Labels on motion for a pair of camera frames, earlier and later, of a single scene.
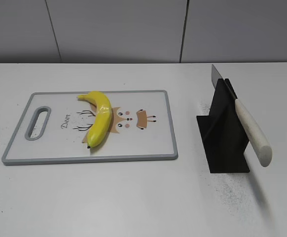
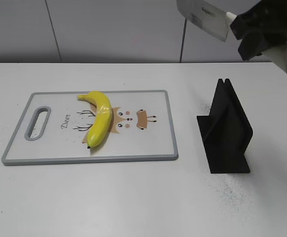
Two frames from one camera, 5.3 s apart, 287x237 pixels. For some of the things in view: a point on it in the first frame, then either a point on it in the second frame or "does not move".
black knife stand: x=223 y=133 does not move
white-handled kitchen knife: x=262 y=149 → x=216 y=22
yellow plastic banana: x=101 y=125 does not move
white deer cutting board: x=55 y=127 does not move
